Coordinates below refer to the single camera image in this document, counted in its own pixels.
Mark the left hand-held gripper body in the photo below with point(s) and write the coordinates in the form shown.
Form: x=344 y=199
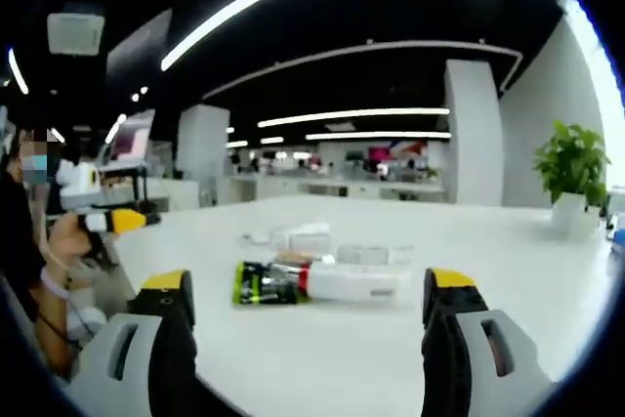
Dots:
x=78 y=182

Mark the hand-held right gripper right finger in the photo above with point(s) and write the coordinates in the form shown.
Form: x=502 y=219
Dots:
x=469 y=368

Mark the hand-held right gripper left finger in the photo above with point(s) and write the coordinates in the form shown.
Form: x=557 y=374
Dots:
x=146 y=363

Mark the green black skincare sachet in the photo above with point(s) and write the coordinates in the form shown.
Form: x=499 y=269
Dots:
x=266 y=285

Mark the white skincare tube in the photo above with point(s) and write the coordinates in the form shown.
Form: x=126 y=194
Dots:
x=351 y=285

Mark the tall clear red-capped skincare bottle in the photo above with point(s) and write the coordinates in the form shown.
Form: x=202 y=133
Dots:
x=371 y=254

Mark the gold skincare sachet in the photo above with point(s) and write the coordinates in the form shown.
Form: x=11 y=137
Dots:
x=293 y=256

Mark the short clear skincare bottle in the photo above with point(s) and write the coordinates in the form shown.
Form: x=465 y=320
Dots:
x=305 y=236

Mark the person's left hand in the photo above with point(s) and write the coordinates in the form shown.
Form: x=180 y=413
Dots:
x=68 y=243

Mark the black equipment stand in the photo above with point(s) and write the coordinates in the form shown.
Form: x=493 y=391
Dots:
x=141 y=192

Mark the pink monitor screen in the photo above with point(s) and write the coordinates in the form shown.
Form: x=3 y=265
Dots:
x=132 y=138

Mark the white worn device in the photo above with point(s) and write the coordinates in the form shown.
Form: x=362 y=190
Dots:
x=88 y=319

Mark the ceiling air vent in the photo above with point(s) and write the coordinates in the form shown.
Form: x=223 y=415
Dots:
x=75 y=32

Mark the white plant pot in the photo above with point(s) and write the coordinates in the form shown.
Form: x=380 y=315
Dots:
x=569 y=216

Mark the blue box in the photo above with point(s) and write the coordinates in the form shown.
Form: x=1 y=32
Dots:
x=617 y=234

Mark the white office desk row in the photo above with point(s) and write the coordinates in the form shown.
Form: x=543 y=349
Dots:
x=342 y=187

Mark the green potted plant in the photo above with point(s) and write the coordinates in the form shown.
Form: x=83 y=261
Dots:
x=571 y=163

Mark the row of ceiling light strips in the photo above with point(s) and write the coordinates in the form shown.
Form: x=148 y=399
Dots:
x=351 y=115

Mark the red blue wall screen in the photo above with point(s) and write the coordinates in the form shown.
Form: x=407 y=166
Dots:
x=398 y=151

